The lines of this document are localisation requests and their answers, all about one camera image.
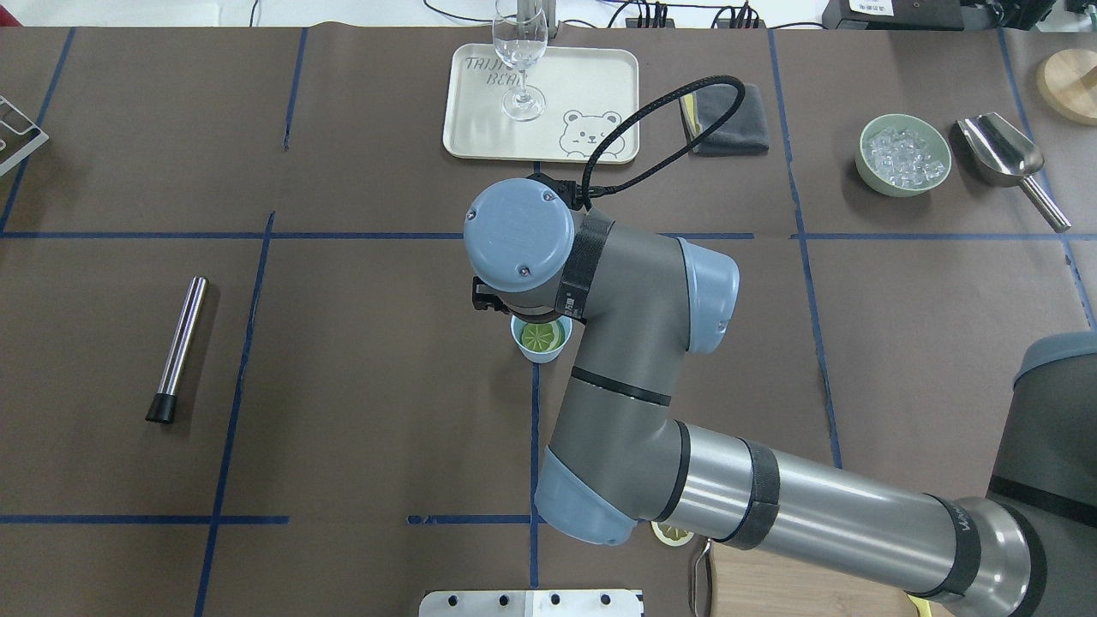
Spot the steel ice scoop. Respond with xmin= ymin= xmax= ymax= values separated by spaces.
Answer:
xmin=955 ymin=112 xmax=1072 ymax=234

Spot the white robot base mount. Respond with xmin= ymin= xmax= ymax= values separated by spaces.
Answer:
xmin=418 ymin=588 xmax=645 ymax=616

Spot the white wire cup rack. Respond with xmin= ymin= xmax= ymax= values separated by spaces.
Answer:
xmin=0 ymin=96 xmax=50 ymax=176

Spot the green bowl of ice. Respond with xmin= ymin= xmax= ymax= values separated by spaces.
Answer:
xmin=853 ymin=113 xmax=952 ymax=198

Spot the bamboo cutting board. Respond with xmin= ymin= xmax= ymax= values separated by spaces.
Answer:
xmin=713 ymin=545 xmax=950 ymax=616

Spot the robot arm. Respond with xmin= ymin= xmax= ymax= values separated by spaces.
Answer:
xmin=463 ymin=178 xmax=1094 ymax=616

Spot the light blue plastic cup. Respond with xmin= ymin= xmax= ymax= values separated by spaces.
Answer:
xmin=510 ymin=316 xmax=572 ymax=363

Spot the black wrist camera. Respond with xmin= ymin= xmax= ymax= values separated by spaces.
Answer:
xmin=471 ymin=276 xmax=513 ymax=315

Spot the yellow plastic knife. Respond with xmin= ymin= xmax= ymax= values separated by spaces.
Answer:
xmin=908 ymin=594 xmax=934 ymax=617

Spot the yellow lemon half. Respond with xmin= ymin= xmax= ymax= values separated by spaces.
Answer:
xmin=519 ymin=321 xmax=565 ymax=354

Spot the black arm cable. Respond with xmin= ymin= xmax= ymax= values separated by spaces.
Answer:
xmin=527 ymin=75 xmax=746 ymax=211

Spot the clear wine glass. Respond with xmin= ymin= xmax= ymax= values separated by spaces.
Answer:
xmin=491 ymin=1 xmax=549 ymax=123

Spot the grey folded cloth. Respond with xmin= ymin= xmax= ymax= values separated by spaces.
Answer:
xmin=679 ymin=83 xmax=770 ymax=157

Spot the cream bear serving tray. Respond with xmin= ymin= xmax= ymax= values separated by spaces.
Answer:
xmin=441 ymin=44 xmax=641 ymax=162

